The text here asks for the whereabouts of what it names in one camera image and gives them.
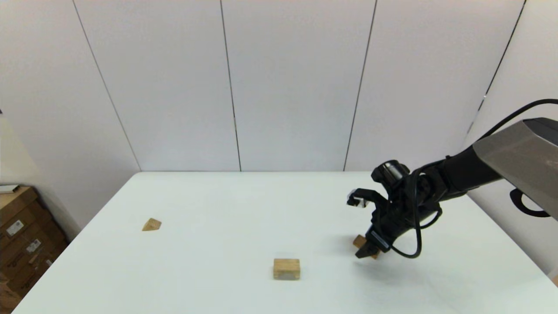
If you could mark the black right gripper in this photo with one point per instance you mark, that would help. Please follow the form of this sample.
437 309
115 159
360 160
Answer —
392 222

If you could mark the rectangular wooden building block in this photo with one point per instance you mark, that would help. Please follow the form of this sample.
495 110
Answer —
359 240

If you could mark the large labelled cardboard box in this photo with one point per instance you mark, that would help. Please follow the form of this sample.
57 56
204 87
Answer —
22 244

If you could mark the triangular wooden building block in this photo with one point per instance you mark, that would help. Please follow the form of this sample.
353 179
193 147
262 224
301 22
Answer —
151 225

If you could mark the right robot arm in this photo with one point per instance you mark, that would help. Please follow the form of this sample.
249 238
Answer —
514 161

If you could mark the flat white object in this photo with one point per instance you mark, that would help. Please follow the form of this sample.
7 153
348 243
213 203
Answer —
8 189

